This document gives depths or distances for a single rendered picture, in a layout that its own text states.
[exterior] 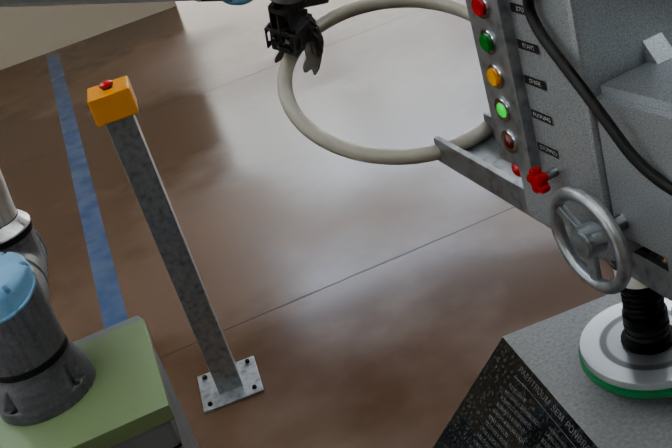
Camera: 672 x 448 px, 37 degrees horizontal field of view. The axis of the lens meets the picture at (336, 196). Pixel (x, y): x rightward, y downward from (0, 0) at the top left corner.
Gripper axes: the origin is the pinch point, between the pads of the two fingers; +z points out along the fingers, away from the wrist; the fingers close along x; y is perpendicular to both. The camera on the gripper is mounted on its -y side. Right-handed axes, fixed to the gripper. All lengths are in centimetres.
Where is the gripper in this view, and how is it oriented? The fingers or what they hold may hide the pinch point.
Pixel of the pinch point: (304, 63)
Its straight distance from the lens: 212.0
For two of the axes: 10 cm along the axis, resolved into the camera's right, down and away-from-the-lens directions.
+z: 0.7, 6.6, 7.5
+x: 8.7, 3.3, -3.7
